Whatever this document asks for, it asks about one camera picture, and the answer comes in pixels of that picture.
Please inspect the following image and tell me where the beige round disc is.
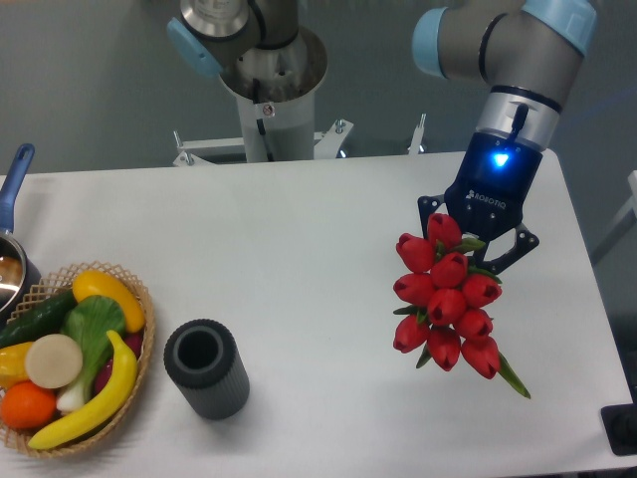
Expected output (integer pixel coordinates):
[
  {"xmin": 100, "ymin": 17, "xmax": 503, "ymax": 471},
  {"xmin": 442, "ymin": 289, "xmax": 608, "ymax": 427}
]
[{"xmin": 25, "ymin": 334, "xmax": 83, "ymax": 389}]

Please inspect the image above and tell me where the orange fruit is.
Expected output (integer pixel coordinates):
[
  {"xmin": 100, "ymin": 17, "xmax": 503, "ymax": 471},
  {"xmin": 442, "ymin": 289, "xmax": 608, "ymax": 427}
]
[{"xmin": 1, "ymin": 381, "xmax": 57, "ymax": 429}]

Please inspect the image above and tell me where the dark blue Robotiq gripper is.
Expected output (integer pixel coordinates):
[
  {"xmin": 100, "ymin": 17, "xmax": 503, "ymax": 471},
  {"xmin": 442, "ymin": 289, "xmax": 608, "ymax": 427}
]
[{"xmin": 417, "ymin": 132, "xmax": 542, "ymax": 275}]

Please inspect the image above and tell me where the white frame at right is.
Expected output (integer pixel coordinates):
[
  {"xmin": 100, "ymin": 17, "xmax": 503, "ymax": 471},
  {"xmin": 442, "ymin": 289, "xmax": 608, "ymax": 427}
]
[{"xmin": 589, "ymin": 169, "xmax": 637, "ymax": 265}]

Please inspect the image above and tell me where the dark red vegetable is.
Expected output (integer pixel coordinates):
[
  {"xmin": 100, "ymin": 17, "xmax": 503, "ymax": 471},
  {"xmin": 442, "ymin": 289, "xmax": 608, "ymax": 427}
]
[{"xmin": 93, "ymin": 332, "xmax": 143, "ymax": 395}]

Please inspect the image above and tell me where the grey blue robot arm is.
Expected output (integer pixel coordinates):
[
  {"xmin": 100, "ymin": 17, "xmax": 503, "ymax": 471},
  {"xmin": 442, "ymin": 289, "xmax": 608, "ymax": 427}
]
[{"xmin": 166, "ymin": 1, "xmax": 596, "ymax": 275}]

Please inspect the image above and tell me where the yellow bell pepper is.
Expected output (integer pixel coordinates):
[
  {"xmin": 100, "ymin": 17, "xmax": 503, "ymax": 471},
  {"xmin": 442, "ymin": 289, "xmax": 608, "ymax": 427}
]
[{"xmin": 0, "ymin": 342, "xmax": 33, "ymax": 389}]

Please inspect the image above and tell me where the black box at edge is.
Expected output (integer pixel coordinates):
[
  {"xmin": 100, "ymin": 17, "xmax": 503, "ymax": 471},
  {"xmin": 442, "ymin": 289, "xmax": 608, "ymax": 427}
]
[{"xmin": 600, "ymin": 403, "xmax": 636, "ymax": 456}]

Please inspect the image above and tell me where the blue handled saucepan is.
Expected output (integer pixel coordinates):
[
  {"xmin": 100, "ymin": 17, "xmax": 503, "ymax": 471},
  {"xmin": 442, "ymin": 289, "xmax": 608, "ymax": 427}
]
[{"xmin": 1, "ymin": 143, "xmax": 41, "ymax": 328}]

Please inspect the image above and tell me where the dark grey ribbed vase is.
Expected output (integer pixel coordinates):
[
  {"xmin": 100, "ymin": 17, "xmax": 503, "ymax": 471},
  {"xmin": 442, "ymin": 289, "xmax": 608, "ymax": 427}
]
[{"xmin": 163, "ymin": 319, "xmax": 250, "ymax": 420}]

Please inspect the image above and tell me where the red tulip bouquet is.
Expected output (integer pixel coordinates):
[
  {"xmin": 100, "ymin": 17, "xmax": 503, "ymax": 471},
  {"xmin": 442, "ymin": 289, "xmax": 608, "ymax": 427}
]
[{"xmin": 392, "ymin": 213, "xmax": 531, "ymax": 398}]

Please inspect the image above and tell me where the green cucumber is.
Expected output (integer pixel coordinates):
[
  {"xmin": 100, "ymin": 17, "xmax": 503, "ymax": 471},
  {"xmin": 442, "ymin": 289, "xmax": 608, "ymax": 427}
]
[{"xmin": 1, "ymin": 290, "xmax": 77, "ymax": 349}]

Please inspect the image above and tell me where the yellow squash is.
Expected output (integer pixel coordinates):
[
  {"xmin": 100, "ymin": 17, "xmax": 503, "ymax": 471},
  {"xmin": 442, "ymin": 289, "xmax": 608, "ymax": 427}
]
[{"xmin": 72, "ymin": 270, "xmax": 145, "ymax": 334}]

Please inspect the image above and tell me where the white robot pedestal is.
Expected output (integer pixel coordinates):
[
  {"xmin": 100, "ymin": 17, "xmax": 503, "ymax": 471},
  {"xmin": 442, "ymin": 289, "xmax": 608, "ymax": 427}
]
[{"xmin": 167, "ymin": 19, "xmax": 354, "ymax": 162}]

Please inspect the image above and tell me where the woven wicker basket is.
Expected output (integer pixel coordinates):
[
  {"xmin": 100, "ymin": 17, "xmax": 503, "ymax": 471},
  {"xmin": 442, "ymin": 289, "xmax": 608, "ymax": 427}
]
[{"xmin": 1, "ymin": 261, "xmax": 155, "ymax": 459}]

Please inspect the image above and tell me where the yellow banana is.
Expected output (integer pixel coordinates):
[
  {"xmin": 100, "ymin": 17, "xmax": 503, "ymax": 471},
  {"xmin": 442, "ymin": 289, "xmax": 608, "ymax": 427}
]
[{"xmin": 28, "ymin": 331, "xmax": 137, "ymax": 450}]

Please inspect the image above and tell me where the green bok choy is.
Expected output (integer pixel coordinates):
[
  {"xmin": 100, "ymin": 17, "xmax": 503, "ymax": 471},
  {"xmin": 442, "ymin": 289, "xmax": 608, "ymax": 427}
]
[{"xmin": 57, "ymin": 296, "xmax": 125, "ymax": 414}]

